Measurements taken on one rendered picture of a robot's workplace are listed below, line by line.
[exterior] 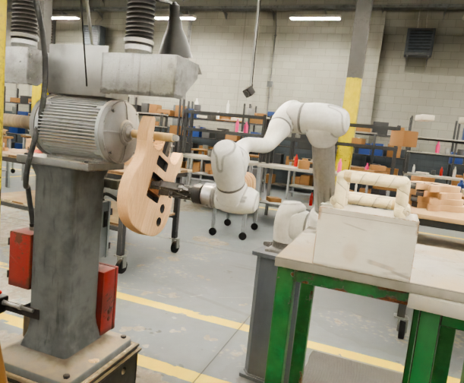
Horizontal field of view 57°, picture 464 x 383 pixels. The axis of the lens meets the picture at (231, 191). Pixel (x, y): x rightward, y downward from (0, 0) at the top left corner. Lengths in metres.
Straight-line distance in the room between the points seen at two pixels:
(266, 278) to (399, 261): 1.10
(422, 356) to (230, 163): 0.80
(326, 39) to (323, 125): 11.18
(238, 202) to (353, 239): 0.43
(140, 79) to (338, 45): 11.50
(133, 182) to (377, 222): 0.82
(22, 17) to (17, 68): 0.20
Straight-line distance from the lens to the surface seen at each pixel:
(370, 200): 1.41
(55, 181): 1.84
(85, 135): 1.73
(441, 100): 12.59
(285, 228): 2.21
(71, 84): 1.83
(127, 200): 1.52
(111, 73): 1.62
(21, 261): 2.02
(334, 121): 1.82
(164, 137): 1.64
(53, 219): 1.87
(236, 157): 1.39
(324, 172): 1.96
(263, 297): 2.29
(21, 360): 2.05
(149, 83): 1.53
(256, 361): 2.44
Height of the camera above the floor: 1.28
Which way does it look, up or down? 7 degrees down
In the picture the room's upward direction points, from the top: 6 degrees clockwise
